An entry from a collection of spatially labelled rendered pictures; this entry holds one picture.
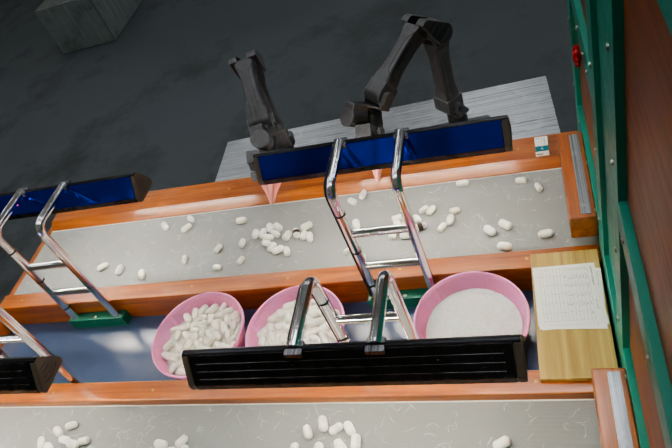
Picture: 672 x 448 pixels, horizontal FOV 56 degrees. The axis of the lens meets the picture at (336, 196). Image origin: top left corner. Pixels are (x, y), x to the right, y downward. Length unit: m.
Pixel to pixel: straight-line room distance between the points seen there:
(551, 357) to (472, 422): 0.21
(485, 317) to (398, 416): 0.31
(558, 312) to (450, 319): 0.25
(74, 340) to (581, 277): 1.48
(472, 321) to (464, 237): 0.26
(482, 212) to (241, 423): 0.82
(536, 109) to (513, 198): 0.47
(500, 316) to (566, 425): 0.29
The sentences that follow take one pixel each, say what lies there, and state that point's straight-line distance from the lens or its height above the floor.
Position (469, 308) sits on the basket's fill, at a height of 0.73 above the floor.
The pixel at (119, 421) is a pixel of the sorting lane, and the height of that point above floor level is 0.74.
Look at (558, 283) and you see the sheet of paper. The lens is 1.53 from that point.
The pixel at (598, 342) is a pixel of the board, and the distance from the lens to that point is 1.45.
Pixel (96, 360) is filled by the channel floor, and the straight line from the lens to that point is 2.05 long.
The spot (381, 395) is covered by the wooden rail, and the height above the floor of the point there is 0.76.
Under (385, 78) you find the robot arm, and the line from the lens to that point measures 1.81.
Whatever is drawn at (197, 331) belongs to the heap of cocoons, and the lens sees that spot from 1.81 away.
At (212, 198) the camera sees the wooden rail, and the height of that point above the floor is 0.76.
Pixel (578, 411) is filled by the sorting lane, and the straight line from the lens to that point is 1.41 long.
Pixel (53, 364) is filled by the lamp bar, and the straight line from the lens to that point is 1.52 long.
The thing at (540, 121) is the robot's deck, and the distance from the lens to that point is 2.11.
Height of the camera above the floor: 2.00
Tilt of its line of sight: 40 degrees down
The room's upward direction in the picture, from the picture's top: 24 degrees counter-clockwise
